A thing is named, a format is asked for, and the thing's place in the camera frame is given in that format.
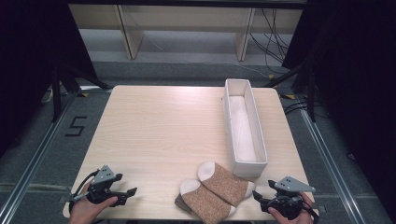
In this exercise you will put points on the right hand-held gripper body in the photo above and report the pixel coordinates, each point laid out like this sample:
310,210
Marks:
288,200

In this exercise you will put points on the white rectangular storage box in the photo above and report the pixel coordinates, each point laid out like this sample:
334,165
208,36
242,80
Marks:
244,130

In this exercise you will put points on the brown sock with white toe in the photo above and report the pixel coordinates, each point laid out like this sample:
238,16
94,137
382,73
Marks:
225,183
205,203

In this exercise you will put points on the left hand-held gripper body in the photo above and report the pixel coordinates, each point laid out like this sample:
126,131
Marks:
101,189

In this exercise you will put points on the metal floor rail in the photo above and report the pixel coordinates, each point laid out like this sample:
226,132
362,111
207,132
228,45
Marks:
330,165
34,161

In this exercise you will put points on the beige wooden shelf unit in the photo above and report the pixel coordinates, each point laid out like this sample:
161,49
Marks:
186,18

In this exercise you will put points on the grey tape strip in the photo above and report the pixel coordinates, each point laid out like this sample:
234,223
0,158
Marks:
320,209

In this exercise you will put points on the person's left hand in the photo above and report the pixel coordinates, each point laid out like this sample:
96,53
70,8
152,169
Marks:
84,211

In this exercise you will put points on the person's right hand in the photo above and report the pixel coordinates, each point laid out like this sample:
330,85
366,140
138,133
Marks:
295,221

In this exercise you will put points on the black metal stand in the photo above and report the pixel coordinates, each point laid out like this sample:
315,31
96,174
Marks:
56,96
311,93

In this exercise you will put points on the black curtain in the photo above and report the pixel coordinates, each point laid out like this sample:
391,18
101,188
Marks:
28,62
358,77

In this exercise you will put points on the yellow tape mark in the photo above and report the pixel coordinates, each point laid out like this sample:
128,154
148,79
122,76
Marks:
289,96
83,94

